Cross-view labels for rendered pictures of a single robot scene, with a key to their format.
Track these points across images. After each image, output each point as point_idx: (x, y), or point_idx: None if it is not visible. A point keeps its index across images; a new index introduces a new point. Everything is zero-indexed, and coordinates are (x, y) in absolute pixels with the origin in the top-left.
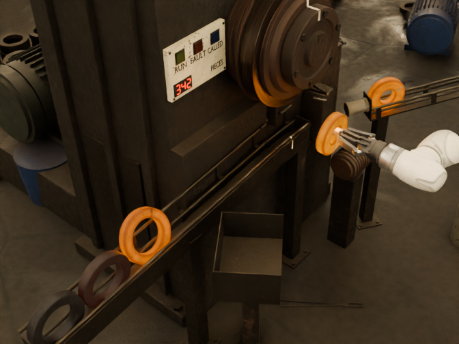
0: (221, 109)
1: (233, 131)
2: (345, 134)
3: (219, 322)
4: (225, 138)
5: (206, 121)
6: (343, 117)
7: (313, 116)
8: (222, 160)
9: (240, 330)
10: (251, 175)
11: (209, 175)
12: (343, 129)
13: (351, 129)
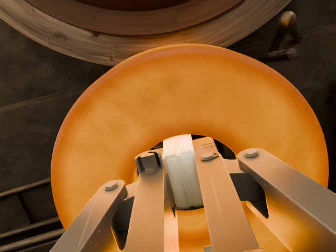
0: (52, 81)
1: (52, 128)
2: (162, 185)
3: None
4: (25, 137)
5: (10, 97)
6: (243, 77)
7: None
8: (20, 188)
9: None
10: (37, 247)
11: (0, 211)
12: (210, 153)
13: (259, 163)
